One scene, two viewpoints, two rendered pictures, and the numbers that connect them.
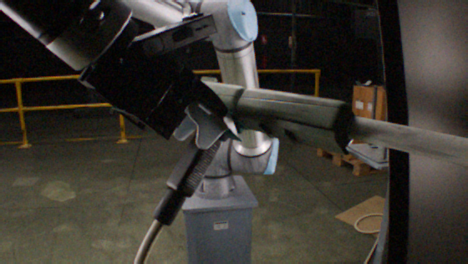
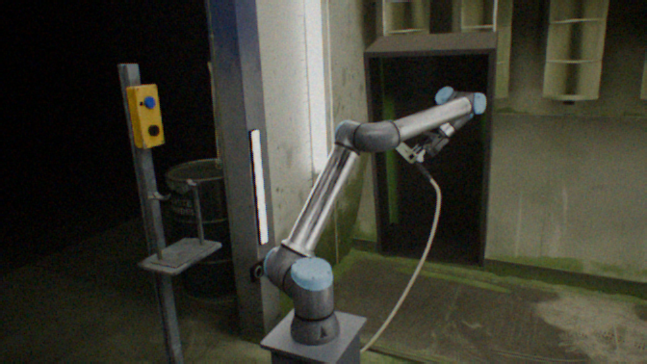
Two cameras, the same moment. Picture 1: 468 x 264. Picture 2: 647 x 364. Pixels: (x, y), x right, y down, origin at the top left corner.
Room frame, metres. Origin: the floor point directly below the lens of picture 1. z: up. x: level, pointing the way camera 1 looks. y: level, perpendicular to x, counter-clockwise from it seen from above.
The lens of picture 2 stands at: (2.47, 1.13, 1.70)
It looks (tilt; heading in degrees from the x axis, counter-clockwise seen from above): 17 degrees down; 219
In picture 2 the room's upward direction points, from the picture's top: 3 degrees counter-clockwise
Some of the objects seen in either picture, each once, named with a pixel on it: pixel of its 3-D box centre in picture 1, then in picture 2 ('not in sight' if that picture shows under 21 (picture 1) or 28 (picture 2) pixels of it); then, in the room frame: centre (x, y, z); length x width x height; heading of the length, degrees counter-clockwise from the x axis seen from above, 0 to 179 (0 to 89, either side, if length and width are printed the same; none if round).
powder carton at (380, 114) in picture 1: (386, 105); not in sight; (3.45, -1.73, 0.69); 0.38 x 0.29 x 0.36; 104
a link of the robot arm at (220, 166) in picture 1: (216, 149); (311, 285); (1.29, 0.08, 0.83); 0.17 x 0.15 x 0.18; 74
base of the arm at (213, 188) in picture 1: (215, 180); (314, 319); (1.29, 0.09, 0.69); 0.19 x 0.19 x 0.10
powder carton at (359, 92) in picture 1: (372, 101); not in sight; (3.74, -1.68, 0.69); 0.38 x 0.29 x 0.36; 104
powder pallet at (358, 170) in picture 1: (375, 153); not in sight; (3.58, -1.72, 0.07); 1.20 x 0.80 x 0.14; 109
